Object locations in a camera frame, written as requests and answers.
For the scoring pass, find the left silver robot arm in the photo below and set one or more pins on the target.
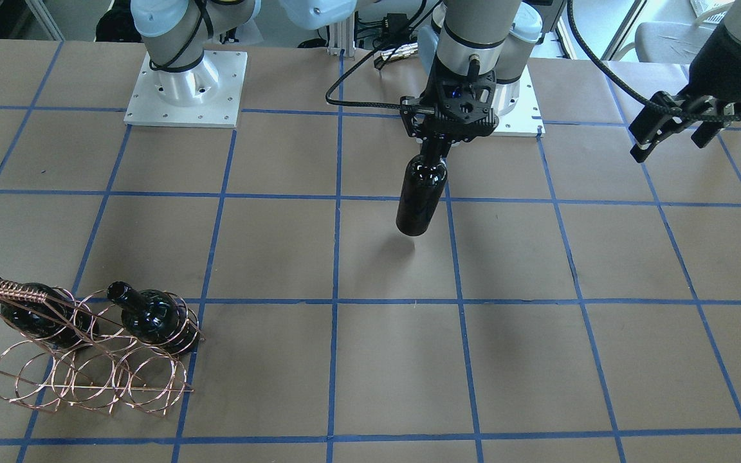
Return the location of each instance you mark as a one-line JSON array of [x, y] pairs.
[[711, 99]]

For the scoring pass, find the dark wine bottle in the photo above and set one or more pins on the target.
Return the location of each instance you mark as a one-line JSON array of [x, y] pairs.
[[424, 180], [155, 318]]

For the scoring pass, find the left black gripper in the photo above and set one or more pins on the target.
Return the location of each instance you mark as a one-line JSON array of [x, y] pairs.
[[724, 61]]

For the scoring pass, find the copper wire wine basket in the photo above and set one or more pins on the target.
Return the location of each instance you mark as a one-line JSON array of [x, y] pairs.
[[110, 370]]

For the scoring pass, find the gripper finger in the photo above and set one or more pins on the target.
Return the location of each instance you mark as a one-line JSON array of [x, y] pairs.
[[419, 122]]

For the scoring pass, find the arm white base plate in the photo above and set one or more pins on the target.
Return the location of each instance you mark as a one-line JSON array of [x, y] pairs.
[[206, 96], [516, 106]]

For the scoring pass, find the grey office chair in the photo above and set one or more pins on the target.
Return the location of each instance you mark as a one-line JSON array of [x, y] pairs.
[[678, 43]]

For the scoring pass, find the dark wine bottle in basket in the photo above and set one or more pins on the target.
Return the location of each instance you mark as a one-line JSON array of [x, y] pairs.
[[155, 318]]

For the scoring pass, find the aluminium frame post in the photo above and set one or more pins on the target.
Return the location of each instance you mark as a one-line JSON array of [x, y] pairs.
[[341, 37]]

